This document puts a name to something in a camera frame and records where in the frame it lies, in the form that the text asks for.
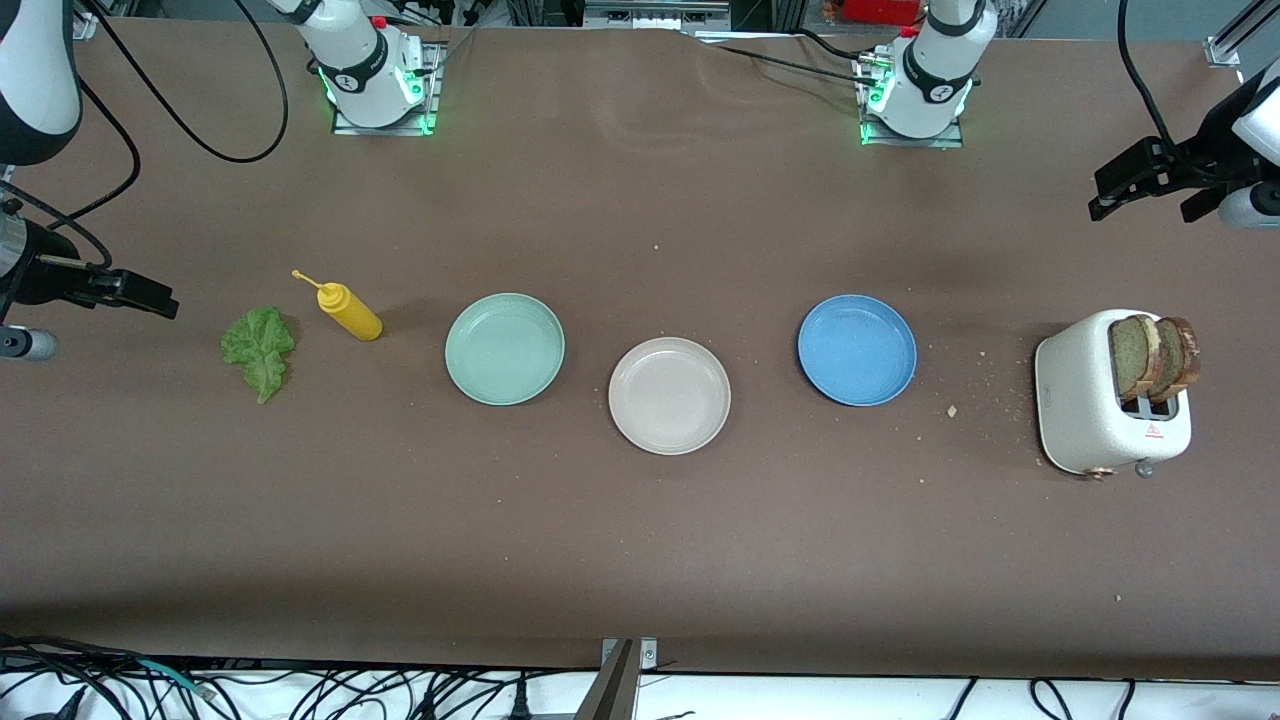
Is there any green lettuce leaf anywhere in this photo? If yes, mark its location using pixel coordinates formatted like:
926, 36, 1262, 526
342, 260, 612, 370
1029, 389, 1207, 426
220, 306, 298, 405

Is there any brown bread slice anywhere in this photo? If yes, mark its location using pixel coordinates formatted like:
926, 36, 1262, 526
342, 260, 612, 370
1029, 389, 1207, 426
1107, 314, 1166, 401
1148, 316, 1202, 405

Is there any yellow mustard squeeze bottle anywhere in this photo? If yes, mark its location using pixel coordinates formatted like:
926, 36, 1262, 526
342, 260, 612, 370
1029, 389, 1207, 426
291, 268, 384, 343

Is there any blue plate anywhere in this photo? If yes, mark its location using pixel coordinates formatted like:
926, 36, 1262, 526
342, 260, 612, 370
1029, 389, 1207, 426
797, 293, 919, 408

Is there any mint green plate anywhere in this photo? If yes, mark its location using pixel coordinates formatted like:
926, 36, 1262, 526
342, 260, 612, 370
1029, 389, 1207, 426
444, 292, 567, 407

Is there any beige plate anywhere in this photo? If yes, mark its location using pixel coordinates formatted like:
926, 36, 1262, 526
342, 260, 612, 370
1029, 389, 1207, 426
607, 336, 733, 457

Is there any aluminium corner profile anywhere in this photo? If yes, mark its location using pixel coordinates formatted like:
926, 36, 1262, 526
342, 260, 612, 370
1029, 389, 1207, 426
1205, 0, 1280, 69

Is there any white toaster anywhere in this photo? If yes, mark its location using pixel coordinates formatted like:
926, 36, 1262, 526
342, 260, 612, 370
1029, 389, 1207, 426
1034, 308, 1194, 481

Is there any red box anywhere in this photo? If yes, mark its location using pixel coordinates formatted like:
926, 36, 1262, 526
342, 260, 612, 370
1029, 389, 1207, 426
825, 0, 926, 26

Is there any grey metal beam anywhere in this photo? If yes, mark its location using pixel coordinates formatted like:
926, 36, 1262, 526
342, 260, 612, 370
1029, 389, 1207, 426
573, 640, 641, 720

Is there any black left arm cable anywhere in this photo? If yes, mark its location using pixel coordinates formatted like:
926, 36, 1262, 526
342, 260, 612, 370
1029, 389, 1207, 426
1116, 0, 1201, 173

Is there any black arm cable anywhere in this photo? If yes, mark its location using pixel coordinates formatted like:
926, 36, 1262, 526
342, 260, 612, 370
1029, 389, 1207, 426
0, 0, 291, 271
1116, 0, 1201, 173

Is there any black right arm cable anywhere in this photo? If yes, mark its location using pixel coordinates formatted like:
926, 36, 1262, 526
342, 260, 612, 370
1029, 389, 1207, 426
0, 0, 291, 271

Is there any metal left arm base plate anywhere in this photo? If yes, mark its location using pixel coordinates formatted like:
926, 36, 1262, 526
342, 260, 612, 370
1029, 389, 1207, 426
858, 55, 966, 149

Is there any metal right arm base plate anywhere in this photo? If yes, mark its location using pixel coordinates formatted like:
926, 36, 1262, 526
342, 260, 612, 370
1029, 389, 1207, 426
330, 40, 443, 137

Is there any black base cable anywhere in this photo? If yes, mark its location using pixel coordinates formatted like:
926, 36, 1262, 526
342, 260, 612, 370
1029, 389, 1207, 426
690, 28, 881, 89

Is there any teal cable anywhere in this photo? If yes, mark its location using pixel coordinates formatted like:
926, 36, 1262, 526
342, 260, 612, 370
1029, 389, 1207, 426
138, 658, 216, 698

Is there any black cable tangle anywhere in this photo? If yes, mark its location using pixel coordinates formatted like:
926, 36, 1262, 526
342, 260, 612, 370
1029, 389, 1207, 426
0, 632, 601, 720

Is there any aluminium frame crossbar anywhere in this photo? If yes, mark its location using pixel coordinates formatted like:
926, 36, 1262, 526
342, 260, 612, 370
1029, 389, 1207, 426
583, 0, 733, 31

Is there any looped black floor cable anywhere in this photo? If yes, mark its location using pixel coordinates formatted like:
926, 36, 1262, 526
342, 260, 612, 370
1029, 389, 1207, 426
1030, 678, 1076, 720

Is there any silver table edge bracket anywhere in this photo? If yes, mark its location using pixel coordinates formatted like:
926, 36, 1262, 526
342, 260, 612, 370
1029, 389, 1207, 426
600, 637, 659, 673

